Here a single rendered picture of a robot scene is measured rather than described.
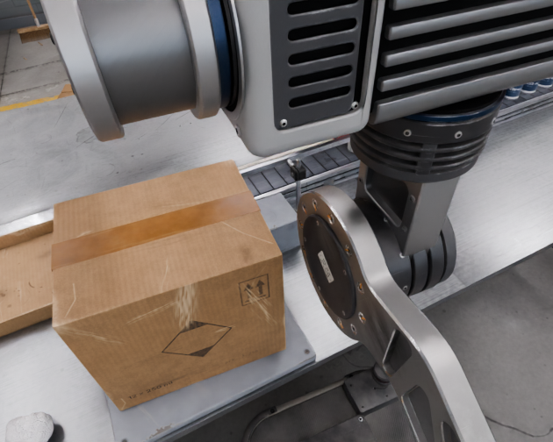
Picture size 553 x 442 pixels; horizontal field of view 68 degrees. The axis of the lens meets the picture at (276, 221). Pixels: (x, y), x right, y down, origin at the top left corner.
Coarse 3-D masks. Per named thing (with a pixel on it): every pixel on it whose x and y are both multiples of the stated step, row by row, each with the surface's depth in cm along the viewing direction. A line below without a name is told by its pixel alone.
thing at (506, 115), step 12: (540, 96) 130; (552, 96) 132; (516, 108) 126; (528, 108) 130; (540, 108) 133; (504, 120) 128; (336, 168) 108; (348, 168) 109; (312, 180) 105; (324, 180) 108; (336, 180) 110; (276, 192) 102; (288, 192) 105
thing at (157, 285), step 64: (128, 192) 66; (192, 192) 66; (64, 256) 57; (128, 256) 57; (192, 256) 56; (256, 256) 56; (64, 320) 50; (128, 320) 54; (192, 320) 59; (256, 320) 65; (128, 384) 64
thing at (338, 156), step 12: (552, 84) 135; (528, 96) 130; (504, 108) 126; (312, 156) 112; (324, 156) 111; (336, 156) 111; (348, 156) 111; (276, 168) 108; (288, 168) 108; (312, 168) 108; (324, 168) 108; (252, 180) 105; (264, 180) 105; (276, 180) 105; (288, 180) 105; (252, 192) 102; (264, 192) 102
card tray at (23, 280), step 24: (0, 240) 96; (24, 240) 99; (48, 240) 99; (0, 264) 94; (24, 264) 94; (48, 264) 94; (0, 288) 90; (24, 288) 89; (48, 288) 89; (0, 312) 85; (24, 312) 85; (48, 312) 83; (0, 336) 81
